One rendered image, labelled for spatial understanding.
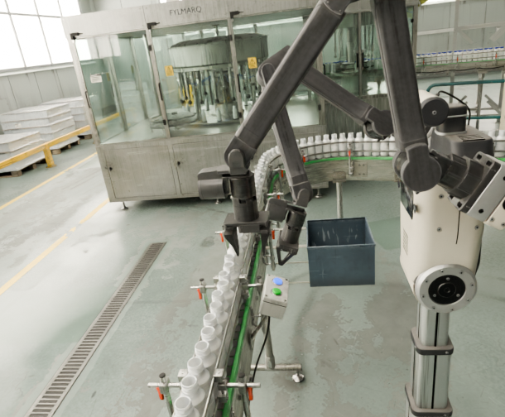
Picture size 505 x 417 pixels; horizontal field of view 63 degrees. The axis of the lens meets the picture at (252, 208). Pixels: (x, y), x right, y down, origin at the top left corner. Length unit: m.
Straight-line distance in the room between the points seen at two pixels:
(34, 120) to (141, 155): 5.48
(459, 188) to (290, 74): 0.42
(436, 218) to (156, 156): 4.37
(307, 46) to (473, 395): 2.19
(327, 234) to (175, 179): 3.24
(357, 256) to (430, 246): 0.86
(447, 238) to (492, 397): 1.63
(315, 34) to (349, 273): 1.38
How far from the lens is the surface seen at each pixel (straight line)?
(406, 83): 0.88
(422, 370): 1.49
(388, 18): 0.87
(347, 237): 2.28
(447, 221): 1.14
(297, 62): 0.86
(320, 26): 0.85
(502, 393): 2.73
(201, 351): 1.11
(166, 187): 5.30
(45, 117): 10.31
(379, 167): 3.13
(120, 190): 5.54
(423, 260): 1.20
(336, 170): 3.17
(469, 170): 0.95
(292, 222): 1.27
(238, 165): 0.87
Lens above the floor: 1.87
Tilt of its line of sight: 22 degrees down
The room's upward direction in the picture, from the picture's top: 7 degrees counter-clockwise
